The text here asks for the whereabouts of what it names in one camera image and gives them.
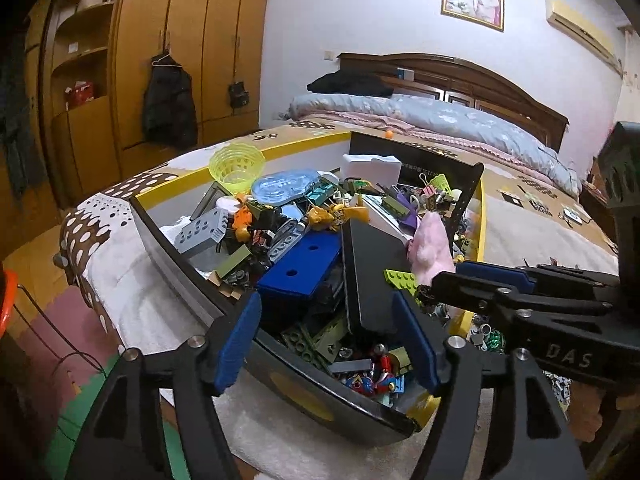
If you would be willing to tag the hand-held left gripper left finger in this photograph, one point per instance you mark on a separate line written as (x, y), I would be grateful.
(240, 340)

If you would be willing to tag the clear blue plastic lid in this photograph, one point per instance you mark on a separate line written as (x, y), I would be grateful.
(285, 187)

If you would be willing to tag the pink plush toy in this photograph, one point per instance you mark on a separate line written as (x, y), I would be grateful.
(430, 245)

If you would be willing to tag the small blue white box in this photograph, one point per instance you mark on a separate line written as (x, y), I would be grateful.
(406, 74)

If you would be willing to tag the black flat panel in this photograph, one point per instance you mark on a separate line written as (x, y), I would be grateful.
(370, 280)

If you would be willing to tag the wooden wardrobe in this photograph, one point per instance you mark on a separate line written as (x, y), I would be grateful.
(200, 35)

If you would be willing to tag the person's right hand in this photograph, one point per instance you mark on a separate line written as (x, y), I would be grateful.
(590, 412)

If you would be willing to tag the brown wooden headboard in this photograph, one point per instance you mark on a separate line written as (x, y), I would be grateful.
(475, 77)

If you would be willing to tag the colourful foam floor mat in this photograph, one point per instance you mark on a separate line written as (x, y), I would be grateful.
(50, 320)

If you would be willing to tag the white fleece blanket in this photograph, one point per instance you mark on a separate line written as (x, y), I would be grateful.
(150, 310)

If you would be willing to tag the hanging dark clothing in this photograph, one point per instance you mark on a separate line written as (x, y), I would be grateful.
(15, 110)

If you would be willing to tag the yellow storage box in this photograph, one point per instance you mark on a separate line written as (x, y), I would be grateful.
(310, 400)

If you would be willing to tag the light blue quilt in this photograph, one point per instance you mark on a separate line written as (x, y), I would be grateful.
(440, 120)

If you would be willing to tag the blue perforated plate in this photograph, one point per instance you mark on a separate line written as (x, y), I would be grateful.
(305, 270)

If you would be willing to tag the orange plastic stool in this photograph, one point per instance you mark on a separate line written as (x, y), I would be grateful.
(6, 300)

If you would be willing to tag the gold toy minifigure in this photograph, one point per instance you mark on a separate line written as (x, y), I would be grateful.
(322, 217)

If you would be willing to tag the hanging black jacket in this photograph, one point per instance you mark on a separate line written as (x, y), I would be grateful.
(170, 105)

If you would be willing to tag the heap of bricks in box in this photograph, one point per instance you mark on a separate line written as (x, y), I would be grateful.
(320, 345)

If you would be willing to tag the lime green toy plate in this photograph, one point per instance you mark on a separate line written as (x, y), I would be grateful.
(400, 278)

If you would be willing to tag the grey block with holes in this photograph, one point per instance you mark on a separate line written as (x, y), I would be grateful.
(202, 232)

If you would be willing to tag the black clothing on bed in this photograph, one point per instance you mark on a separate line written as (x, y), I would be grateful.
(350, 85)

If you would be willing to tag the red box on shelf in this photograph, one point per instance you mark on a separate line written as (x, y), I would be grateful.
(80, 92)

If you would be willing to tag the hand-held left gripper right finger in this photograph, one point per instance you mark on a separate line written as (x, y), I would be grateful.
(416, 345)

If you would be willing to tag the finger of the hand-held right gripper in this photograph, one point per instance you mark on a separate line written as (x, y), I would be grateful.
(470, 292)
(500, 275)

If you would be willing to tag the lime green plastic basket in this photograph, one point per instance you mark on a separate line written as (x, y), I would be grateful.
(237, 165)

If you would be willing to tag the tan printed bedsheet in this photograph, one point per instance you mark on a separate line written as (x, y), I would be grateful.
(150, 185)

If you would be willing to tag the wall air conditioner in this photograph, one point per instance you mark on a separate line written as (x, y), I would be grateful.
(580, 25)

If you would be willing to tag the small hanging black bag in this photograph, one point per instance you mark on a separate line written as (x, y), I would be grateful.
(239, 95)

